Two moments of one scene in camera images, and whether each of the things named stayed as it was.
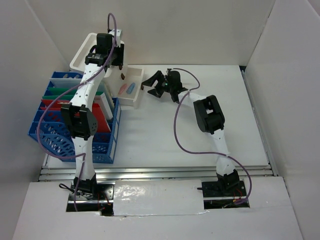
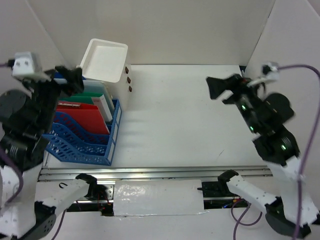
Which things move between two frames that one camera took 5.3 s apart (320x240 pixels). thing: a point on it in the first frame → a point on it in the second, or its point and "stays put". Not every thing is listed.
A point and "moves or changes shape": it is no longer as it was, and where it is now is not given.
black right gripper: [158, 76] → [216, 85]
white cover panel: [158, 197] stays put
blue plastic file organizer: [51, 130] stays put
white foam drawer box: [126, 79] moves or changes shape
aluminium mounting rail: [156, 173] stays put
